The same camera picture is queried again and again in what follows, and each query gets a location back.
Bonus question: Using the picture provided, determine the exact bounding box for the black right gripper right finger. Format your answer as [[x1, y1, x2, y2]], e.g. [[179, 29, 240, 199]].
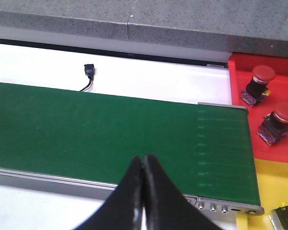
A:
[[144, 154, 220, 230]]

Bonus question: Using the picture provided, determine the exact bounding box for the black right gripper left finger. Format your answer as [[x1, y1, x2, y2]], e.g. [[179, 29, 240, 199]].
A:
[[76, 156, 143, 230]]

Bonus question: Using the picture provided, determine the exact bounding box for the yellow mushroom push button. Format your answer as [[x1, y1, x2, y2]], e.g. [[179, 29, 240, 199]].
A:
[[269, 202, 288, 230]]

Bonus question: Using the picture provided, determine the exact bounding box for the red mushroom push button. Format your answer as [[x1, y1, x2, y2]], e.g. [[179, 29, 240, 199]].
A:
[[256, 101, 288, 146], [240, 65, 276, 107]]

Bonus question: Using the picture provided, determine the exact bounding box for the green conveyor belt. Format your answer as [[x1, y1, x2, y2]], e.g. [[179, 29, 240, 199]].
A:
[[0, 83, 264, 215]]

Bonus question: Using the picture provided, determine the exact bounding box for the yellow plastic tray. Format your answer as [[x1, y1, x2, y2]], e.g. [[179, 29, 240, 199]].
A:
[[236, 159, 288, 230]]

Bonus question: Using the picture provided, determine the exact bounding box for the grey granite counter ledge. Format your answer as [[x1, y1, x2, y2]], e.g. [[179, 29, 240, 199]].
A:
[[0, 0, 288, 61]]

